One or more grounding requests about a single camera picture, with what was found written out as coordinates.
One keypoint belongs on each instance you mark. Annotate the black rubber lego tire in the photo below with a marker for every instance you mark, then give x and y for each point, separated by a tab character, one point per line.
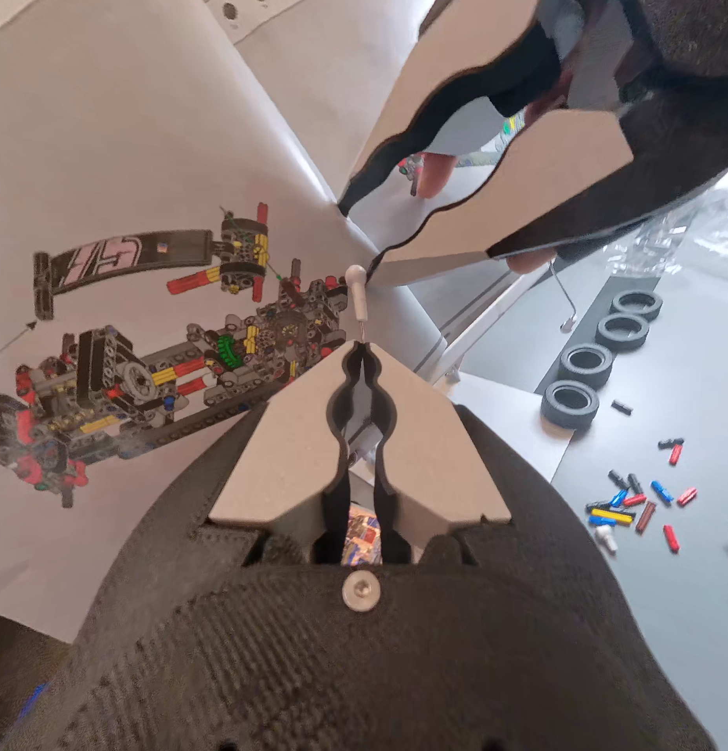
569	375
619	314
552	413
604	340

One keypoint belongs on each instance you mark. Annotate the white book stand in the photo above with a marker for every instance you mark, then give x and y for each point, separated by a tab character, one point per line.
499	422

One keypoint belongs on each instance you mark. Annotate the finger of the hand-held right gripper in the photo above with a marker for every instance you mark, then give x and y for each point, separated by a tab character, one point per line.
546	170
446	53

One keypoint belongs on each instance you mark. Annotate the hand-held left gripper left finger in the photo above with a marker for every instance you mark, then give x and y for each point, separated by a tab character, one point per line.
282	463

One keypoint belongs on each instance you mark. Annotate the small red lego connector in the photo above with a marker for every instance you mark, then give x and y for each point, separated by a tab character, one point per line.
676	455

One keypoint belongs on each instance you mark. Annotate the white lego elbow piece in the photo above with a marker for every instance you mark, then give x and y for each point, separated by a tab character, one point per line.
606	537

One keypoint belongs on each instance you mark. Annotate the white building manual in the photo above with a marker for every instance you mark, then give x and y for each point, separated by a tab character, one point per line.
135	146

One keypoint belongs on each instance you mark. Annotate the pile of small lego pieces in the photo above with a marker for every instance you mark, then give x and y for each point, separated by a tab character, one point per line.
646	516

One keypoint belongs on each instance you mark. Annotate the crumpled clear plastic bag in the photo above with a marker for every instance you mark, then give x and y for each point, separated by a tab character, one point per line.
675	223

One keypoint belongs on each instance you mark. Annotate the person's right hand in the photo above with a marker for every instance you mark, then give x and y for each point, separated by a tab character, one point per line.
437	176

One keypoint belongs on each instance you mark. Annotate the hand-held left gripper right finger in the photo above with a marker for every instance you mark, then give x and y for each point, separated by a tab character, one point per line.
446	463

